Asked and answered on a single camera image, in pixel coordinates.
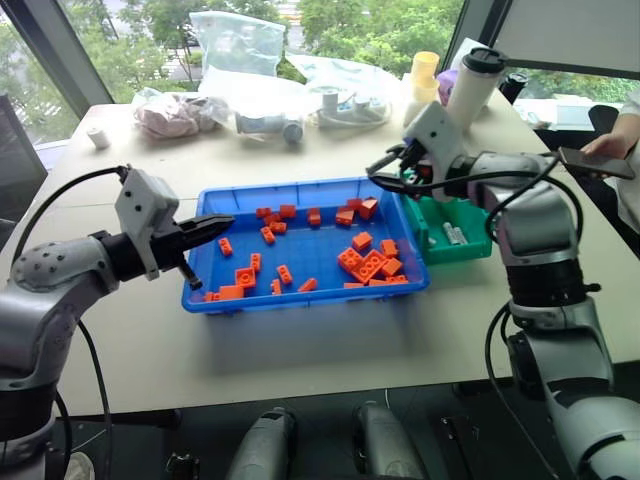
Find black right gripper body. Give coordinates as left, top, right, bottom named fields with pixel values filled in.
left=398, top=142, right=437, bottom=190

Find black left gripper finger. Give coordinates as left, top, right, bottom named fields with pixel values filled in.
left=178, top=214, right=237, bottom=248
left=176, top=251, right=204, bottom=292

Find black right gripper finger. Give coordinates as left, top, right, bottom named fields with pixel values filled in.
left=368, top=172, right=435, bottom=195
left=365, top=146, right=414, bottom=176

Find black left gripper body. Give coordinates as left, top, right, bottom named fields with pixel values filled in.
left=148, top=220, right=189, bottom=274

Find dark smartphone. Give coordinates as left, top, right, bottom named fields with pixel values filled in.
left=556, top=145, right=637, bottom=181

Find green plastic bin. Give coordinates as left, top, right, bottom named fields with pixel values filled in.
left=399, top=191, right=494, bottom=267

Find blue plastic bin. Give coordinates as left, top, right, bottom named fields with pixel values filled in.
left=180, top=175, right=433, bottom=316

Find bystander bare hand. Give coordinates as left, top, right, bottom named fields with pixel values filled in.
left=581, top=131, right=637, bottom=162

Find bagged white power strip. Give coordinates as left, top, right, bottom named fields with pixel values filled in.
left=294, top=53, right=401, bottom=132

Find large orange toy brick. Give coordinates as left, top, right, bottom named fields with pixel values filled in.
left=355, top=249, right=389, bottom=280
left=336, top=247, right=366, bottom=277

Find purple plastic object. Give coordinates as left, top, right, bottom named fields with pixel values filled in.
left=435, top=69, right=460, bottom=104

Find yellow stacked cups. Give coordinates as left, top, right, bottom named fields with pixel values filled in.
left=409, top=50, right=442, bottom=104

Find white tumbler black lid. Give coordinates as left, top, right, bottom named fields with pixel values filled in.
left=445, top=46, right=509, bottom=132

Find bag with pink contents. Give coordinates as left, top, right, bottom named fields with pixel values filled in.
left=132, top=87, right=232, bottom=140

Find white grey cylinder device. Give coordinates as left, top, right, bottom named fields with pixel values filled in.
left=233, top=111, right=306, bottom=147

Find black round object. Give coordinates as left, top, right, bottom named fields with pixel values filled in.
left=499, top=71, right=531, bottom=105

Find small white spool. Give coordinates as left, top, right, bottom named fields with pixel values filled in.
left=86, top=127, right=113, bottom=150

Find black chair back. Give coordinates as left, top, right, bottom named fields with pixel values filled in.
left=0, top=93, right=49, bottom=224

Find clear plastic bag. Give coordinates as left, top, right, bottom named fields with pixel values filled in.
left=188, top=9, right=287, bottom=84

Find grey rounded robot leg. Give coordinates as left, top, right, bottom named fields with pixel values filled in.
left=223, top=404, right=300, bottom=480
left=351, top=401, right=427, bottom=480

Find black office chair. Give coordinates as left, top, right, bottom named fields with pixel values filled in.
left=587, top=104, right=624, bottom=147

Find white board panel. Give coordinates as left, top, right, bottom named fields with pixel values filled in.
left=486, top=0, right=640, bottom=80

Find bystander white clothing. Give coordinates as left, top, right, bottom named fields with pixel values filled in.
left=613, top=88, right=640, bottom=237

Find black floor plate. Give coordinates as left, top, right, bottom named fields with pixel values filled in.
left=438, top=414, right=484, bottom=480

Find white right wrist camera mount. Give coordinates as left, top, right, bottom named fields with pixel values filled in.
left=403, top=101, right=467, bottom=202

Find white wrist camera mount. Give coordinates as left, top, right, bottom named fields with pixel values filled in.
left=114, top=167, right=181, bottom=281
left=403, top=101, right=467, bottom=202

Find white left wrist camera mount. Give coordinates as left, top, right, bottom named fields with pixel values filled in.
left=114, top=167, right=181, bottom=281

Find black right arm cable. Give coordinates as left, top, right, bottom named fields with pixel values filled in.
left=483, top=152, right=585, bottom=480

